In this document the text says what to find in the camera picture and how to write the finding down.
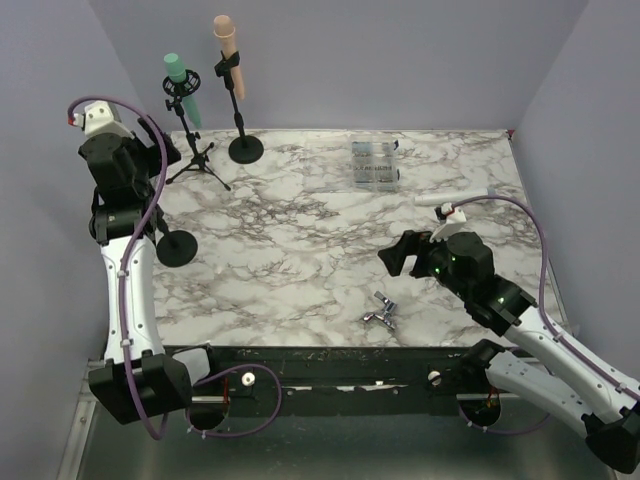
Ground clear plastic screw box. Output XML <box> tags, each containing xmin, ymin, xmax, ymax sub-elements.
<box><xmin>302</xmin><ymin>132</ymin><xmax>402</xmax><ymax>193</ymax></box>

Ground black tall round-base stand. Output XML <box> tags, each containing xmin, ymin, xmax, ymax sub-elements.
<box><xmin>214</xmin><ymin>52</ymin><xmax>264</xmax><ymax>165</ymax></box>

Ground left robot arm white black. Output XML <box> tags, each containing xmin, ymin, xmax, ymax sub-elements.
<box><xmin>71</xmin><ymin>113</ymin><xmax>222</xmax><ymax>425</ymax></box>

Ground black tripod shock-mount stand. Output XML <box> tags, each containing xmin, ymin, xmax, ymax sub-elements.
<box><xmin>162</xmin><ymin>76</ymin><xmax>231</xmax><ymax>191</ymax></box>

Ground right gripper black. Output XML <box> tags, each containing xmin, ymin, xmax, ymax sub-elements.
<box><xmin>379</xmin><ymin>225</ymin><xmax>472</xmax><ymax>300</ymax></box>

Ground green microphone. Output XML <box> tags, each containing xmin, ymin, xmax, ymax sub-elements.
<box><xmin>163</xmin><ymin>53</ymin><xmax>202</xmax><ymax>128</ymax></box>

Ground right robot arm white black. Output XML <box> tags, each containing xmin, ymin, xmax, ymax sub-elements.
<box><xmin>378</xmin><ymin>230</ymin><xmax>639</xmax><ymax>474</ymax></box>

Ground black round-base microphone stand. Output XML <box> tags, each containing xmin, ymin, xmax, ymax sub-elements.
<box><xmin>156</xmin><ymin>221</ymin><xmax>198</xmax><ymax>268</ymax></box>

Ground aluminium frame rail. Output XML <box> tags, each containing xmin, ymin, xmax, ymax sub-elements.
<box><xmin>54</xmin><ymin>349</ymin><xmax>131</xmax><ymax>480</ymax></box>

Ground white microphone grey mesh head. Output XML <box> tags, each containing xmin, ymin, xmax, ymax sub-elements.
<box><xmin>414</xmin><ymin>187</ymin><xmax>496</xmax><ymax>206</ymax></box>

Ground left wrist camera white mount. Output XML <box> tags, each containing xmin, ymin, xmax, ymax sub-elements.
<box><xmin>68</xmin><ymin>100</ymin><xmax>135</xmax><ymax>139</ymax></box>

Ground chrome faucet tap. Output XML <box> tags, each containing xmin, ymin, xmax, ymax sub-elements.
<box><xmin>362</xmin><ymin>291</ymin><xmax>398</xmax><ymax>331</ymax></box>

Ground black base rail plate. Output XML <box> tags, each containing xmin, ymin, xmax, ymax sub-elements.
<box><xmin>190</xmin><ymin>347</ymin><xmax>518</xmax><ymax>429</ymax></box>

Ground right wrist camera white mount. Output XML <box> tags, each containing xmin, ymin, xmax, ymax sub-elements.
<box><xmin>429</xmin><ymin>202</ymin><xmax>467</xmax><ymax>243</ymax></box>

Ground peach microphone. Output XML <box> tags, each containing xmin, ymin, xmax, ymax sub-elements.
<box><xmin>213</xmin><ymin>15</ymin><xmax>245</xmax><ymax>100</ymax></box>

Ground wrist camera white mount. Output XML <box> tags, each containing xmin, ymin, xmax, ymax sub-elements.
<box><xmin>429</xmin><ymin>202</ymin><xmax>467</xmax><ymax>243</ymax></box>
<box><xmin>68</xmin><ymin>100</ymin><xmax>135</xmax><ymax>139</ymax></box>

